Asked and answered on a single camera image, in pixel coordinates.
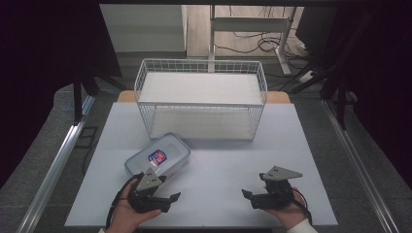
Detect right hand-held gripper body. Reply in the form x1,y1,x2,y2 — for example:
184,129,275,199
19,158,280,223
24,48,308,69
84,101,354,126
250,165,304,210

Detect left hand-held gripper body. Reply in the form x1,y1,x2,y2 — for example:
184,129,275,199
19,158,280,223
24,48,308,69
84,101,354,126
126,166,171,215

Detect clear plastic container blue lid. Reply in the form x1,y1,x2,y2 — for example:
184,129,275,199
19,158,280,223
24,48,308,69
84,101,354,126
124,132,191,179

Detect person's right hand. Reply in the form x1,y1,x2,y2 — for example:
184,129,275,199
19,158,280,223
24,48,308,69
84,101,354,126
262,186,309,231

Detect person's left hand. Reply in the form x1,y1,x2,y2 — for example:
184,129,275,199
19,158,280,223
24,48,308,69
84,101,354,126
106,178,162,233

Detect wooden table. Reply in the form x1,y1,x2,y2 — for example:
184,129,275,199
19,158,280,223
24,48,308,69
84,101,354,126
117,89,292,105

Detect black metal stand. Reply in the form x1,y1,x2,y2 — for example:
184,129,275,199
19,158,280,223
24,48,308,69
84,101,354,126
281,57,358,131
71,72,128,126

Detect white cabinet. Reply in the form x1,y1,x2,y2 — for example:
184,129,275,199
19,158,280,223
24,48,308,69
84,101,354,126
99,3,189,54

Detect dark curtain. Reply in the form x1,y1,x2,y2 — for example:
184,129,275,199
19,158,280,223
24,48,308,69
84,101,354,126
0,0,123,190
294,5,412,183

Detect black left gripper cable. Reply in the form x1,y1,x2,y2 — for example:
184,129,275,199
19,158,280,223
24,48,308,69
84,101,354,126
104,174,144,229

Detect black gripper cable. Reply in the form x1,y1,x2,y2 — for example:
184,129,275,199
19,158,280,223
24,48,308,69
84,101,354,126
291,187,314,226
104,174,144,229

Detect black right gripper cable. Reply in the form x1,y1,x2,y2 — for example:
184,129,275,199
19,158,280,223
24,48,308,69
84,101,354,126
291,187,314,226

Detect aluminium rail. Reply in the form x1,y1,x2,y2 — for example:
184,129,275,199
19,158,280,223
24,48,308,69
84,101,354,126
15,94,97,233
321,98,402,233

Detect white wire rack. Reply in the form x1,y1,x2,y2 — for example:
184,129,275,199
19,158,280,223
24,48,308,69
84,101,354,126
133,57,269,143

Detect black floor cables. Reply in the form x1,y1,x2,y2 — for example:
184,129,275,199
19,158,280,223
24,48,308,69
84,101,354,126
213,5,312,71

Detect white metal desk frame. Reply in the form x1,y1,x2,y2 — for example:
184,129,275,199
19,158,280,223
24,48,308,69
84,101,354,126
208,4,297,76

